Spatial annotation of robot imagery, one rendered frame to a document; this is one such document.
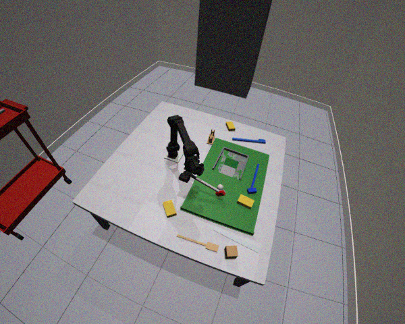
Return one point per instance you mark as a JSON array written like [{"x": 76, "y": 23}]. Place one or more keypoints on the green flat mat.
[{"x": 203, "y": 200}]

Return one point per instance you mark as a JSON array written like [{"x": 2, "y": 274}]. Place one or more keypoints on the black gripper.
[{"x": 187, "y": 174}]

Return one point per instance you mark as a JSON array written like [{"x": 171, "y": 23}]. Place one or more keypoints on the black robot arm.
[{"x": 176, "y": 124}]

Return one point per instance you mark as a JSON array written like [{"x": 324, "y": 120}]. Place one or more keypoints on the yellow rectangular block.
[
  {"x": 169, "y": 208},
  {"x": 245, "y": 201},
  {"x": 230, "y": 126}
]

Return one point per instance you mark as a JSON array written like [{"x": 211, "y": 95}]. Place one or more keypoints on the brown cube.
[{"x": 231, "y": 252}]

